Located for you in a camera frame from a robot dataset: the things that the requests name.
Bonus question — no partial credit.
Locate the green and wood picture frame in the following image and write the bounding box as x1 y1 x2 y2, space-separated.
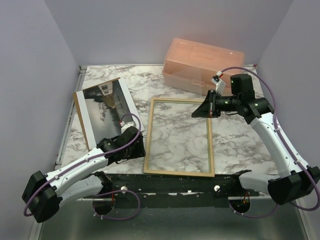
143 97 215 177

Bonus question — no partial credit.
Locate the aluminium rail frame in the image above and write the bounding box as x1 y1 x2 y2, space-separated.
27 65 307 240

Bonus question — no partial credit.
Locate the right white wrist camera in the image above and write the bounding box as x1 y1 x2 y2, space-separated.
211 71 226 95

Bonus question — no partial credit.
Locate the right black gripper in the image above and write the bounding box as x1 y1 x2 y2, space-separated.
192 89 241 118

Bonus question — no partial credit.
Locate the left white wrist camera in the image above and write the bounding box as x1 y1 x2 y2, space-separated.
120 121 135 132

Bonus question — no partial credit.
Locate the glossy photo print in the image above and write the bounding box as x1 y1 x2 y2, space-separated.
73 77 145 151

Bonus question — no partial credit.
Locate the brown frame backing board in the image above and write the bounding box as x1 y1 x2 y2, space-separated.
73 77 121 150

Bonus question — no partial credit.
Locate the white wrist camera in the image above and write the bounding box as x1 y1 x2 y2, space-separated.
211 71 226 95
120 121 135 132

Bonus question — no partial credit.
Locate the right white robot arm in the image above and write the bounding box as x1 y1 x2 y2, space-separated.
191 73 320 205

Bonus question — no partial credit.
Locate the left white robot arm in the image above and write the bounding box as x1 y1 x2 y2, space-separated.
22 126 146 223

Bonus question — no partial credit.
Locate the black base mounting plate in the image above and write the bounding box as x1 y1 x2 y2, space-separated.
93 171 259 209

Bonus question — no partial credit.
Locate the orange translucent plastic box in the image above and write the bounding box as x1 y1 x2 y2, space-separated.
162 38 245 96

